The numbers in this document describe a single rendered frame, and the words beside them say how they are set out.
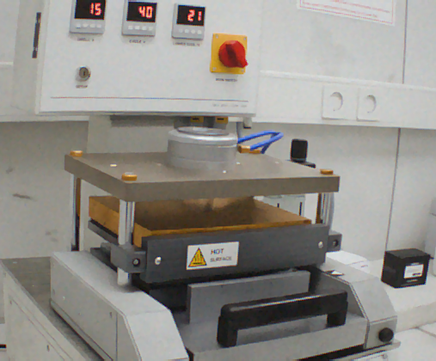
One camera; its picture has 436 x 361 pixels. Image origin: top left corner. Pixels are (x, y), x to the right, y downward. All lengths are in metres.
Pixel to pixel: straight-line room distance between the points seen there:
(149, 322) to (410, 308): 0.81
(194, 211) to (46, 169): 0.49
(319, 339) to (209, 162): 0.23
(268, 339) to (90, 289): 0.18
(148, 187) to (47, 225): 0.59
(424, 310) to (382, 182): 0.40
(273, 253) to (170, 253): 0.13
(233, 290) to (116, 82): 0.32
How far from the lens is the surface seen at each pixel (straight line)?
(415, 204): 1.83
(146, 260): 0.73
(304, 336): 0.75
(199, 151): 0.82
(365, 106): 1.59
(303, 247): 0.84
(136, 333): 0.68
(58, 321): 0.84
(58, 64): 0.91
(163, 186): 0.74
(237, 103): 1.03
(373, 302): 0.84
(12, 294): 1.03
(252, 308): 0.70
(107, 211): 0.85
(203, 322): 0.76
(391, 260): 1.54
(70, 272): 0.80
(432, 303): 1.47
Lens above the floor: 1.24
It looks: 10 degrees down
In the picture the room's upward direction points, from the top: 4 degrees clockwise
